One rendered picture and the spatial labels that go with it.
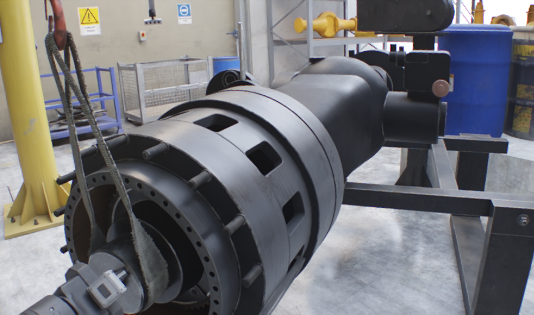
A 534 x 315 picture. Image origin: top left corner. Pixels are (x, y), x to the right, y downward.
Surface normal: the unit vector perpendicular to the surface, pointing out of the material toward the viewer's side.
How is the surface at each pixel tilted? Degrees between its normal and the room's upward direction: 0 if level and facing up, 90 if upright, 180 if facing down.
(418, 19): 90
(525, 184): 90
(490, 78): 90
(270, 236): 75
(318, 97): 27
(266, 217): 67
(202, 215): 52
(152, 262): 81
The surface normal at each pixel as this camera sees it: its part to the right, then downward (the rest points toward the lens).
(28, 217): 0.98, 0.01
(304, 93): -0.22, -0.71
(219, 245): 0.83, -0.28
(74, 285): 0.63, -0.59
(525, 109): -0.84, 0.19
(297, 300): -0.04, -0.95
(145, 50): 0.63, 0.21
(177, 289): -0.41, 0.30
